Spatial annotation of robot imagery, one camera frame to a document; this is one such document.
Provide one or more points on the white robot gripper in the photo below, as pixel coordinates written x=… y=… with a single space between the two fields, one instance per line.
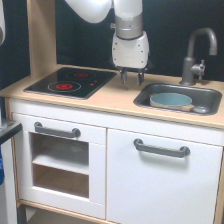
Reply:
x=131 y=54

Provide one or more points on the light blue pot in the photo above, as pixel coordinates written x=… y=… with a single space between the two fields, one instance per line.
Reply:
x=173 y=101

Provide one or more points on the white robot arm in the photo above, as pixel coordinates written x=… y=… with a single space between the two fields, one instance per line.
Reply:
x=128 y=16

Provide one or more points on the grey metal sink basin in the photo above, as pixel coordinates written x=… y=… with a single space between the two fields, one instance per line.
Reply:
x=205 y=101

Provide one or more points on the black toy stove top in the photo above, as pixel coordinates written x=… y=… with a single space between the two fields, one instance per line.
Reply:
x=71 y=83

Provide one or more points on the white cabinet door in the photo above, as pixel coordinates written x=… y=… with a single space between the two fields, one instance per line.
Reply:
x=145 y=188

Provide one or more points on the grey object at left edge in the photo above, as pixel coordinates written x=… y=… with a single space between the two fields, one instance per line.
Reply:
x=8 y=129

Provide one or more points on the white oven door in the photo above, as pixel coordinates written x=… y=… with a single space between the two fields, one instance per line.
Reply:
x=63 y=173

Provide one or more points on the grey cabinet door handle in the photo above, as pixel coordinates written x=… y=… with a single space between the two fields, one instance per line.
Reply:
x=180 y=153

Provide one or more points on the grey oven door handle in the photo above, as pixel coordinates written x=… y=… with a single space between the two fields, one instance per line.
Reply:
x=74 y=133

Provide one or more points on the wooden side post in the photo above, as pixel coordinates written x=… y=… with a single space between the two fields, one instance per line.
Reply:
x=42 y=36

